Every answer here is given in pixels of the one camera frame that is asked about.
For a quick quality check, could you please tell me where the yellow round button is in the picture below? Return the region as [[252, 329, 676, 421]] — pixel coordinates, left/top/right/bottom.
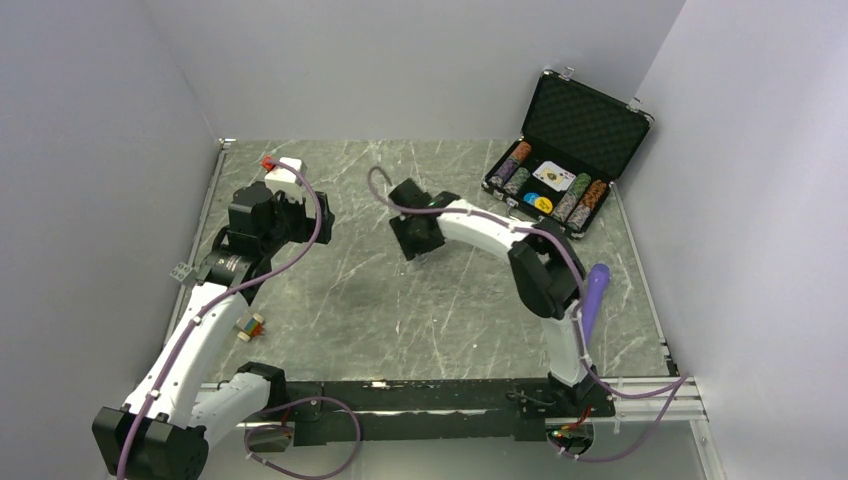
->
[[533, 197, 554, 214]]

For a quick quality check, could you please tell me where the black aluminium poker case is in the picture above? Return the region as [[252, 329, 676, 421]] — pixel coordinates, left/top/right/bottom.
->
[[481, 70, 654, 238]]

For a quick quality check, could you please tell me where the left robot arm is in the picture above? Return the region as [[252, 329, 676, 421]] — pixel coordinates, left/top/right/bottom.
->
[[92, 181, 335, 479]]

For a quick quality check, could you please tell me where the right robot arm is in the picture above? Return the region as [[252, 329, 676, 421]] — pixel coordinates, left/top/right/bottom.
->
[[384, 179, 609, 416]]

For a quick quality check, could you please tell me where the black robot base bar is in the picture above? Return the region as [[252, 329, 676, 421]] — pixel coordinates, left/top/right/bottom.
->
[[242, 377, 616, 446]]

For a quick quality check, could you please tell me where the colourful wooden toy block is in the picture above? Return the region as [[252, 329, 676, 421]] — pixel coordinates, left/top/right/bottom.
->
[[235, 313, 265, 342]]

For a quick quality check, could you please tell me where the grey lego brick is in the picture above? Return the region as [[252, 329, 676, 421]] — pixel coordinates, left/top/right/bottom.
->
[[170, 262, 197, 286]]

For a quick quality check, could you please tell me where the purple orange chip row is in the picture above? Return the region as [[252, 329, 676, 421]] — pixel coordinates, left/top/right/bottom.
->
[[489, 141, 532, 187]]

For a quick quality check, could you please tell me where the ace of spades card deck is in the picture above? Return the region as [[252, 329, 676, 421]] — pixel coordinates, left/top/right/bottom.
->
[[533, 161, 576, 192]]

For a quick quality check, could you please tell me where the green purple chip row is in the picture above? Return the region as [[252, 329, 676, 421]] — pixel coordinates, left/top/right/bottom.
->
[[551, 173, 592, 222]]

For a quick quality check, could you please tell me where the orange black chip row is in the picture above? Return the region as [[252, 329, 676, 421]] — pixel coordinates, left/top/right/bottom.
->
[[581, 180, 607, 210]]

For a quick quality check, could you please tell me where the purple cylinder tool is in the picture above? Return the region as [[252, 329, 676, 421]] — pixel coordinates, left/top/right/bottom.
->
[[581, 263, 611, 346]]

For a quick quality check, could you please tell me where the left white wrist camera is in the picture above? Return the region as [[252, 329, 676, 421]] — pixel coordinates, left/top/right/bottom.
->
[[261, 155, 306, 203]]

